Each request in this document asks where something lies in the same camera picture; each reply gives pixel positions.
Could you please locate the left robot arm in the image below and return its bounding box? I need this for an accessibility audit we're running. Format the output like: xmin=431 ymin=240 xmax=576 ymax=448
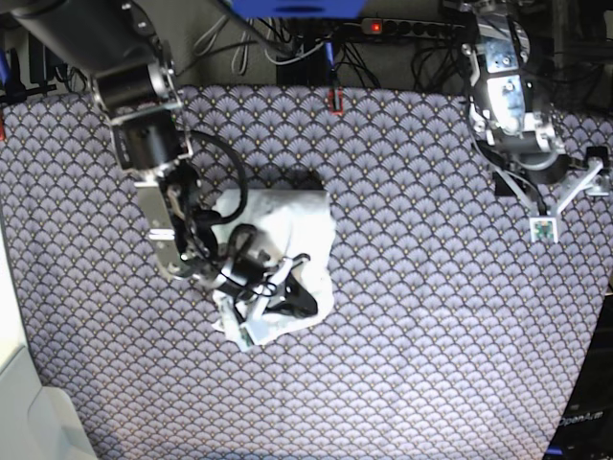
xmin=459 ymin=1 xmax=612 ymax=196

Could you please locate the black power strip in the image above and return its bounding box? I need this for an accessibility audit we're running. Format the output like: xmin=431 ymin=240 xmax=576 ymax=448
xmin=360 ymin=18 xmax=464 ymax=39

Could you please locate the black stand left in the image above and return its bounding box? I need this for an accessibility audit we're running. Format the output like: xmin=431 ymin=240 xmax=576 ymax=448
xmin=1 ymin=29 xmax=87 ymax=105

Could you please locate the red table clamp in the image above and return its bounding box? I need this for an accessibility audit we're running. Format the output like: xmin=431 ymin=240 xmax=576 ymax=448
xmin=328 ymin=88 xmax=344 ymax=115

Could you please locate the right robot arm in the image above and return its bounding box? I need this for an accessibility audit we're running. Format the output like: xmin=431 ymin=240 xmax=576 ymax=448
xmin=1 ymin=1 xmax=318 ymax=323

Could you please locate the patterned blue table cloth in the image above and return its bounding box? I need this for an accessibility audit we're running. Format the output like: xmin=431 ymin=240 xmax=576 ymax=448
xmin=1 ymin=86 xmax=612 ymax=459

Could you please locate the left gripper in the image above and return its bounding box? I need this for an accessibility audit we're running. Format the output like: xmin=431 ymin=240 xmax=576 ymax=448
xmin=492 ymin=143 xmax=612 ymax=197

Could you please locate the grey plastic bin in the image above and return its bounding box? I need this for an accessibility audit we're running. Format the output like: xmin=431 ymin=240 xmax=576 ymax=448
xmin=1 ymin=346 xmax=97 ymax=459

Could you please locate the white T-shirt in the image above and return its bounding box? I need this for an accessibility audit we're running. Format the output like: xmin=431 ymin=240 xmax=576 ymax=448
xmin=213 ymin=189 xmax=336 ymax=348

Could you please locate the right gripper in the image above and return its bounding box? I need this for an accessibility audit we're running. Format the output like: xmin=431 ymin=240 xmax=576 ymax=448
xmin=219 ymin=251 xmax=319 ymax=319

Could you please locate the black box under table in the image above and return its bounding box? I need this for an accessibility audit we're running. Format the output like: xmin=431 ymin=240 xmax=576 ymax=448
xmin=276 ymin=48 xmax=329 ymax=87

